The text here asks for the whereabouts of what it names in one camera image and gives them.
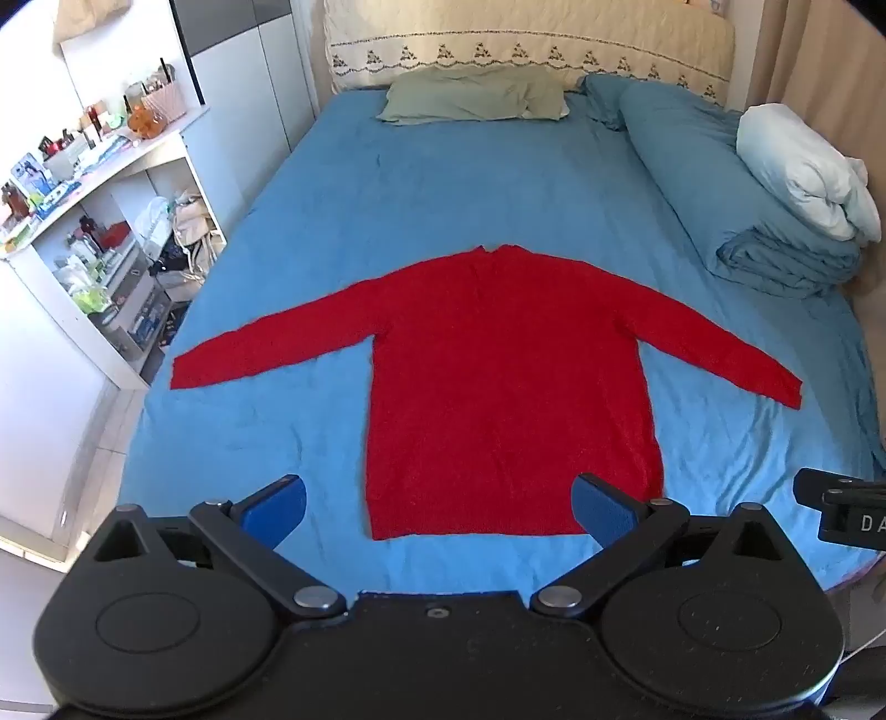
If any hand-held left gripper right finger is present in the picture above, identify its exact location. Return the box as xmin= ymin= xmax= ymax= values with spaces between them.
xmin=529 ymin=472 xmax=794 ymax=619

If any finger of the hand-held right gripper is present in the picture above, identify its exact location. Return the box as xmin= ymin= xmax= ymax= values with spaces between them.
xmin=793 ymin=468 xmax=886 ymax=510

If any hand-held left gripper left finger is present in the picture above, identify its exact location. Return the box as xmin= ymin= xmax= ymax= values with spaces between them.
xmin=92 ymin=474 xmax=347 ymax=619

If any red long-sleeved sweater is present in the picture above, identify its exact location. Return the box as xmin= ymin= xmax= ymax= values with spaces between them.
xmin=169 ymin=244 xmax=804 ymax=541

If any beige cloth bag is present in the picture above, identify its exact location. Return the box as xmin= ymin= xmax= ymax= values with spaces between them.
xmin=172 ymin=196 xmax=226 ymax=285

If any white plastic bag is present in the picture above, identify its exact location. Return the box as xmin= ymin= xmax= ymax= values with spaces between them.
xmin=133 ymin=196 xmax=174 ymax=250

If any white pillow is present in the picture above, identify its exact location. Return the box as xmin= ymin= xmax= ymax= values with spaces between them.
xmin=735 ymin=104 xmax=883 ymax=243

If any rolled blue duvet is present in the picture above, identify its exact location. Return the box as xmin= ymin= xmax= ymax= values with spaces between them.
xmin=578 ymin=73 xmax=866 ymax=300

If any white open shelf unit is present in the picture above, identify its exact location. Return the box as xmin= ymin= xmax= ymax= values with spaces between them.
xmin=0 ymin=104 xmax=229 ymax=555

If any bed with blue sheet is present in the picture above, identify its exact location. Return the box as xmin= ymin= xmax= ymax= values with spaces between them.
xmin=114 ymin=86 xmax=886 ymax=603

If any orange plush toy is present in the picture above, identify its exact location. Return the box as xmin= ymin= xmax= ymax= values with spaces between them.
xmin=128 ymin=104 xmax=167 ymax=141

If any blue picture box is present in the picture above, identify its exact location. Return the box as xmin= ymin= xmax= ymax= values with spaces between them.
xmin=12 ymin=153 xmax=55 ymax=198

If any white wardrobe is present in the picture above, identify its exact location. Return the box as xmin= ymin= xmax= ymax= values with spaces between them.
xmin=169 ymin=0 xmax=321 ymax=223

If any pink ribbed brush holder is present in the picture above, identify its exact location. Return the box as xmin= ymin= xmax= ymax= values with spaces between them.
xmin=147 ymin=59 xmax=189 ymax=124

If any green pillow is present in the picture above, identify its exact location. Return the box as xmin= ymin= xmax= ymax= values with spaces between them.
xmin=377 ymin=67 xmax=570 ymax=127

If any beige curtain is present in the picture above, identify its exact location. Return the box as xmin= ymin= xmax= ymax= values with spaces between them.
xmin=727 ymin=0 xmax=886 ymax=129

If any cream embroidered headboard cover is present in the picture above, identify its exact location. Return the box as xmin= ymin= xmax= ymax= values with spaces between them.
xmin=324 ymin=0 xmax=736 ymax=108

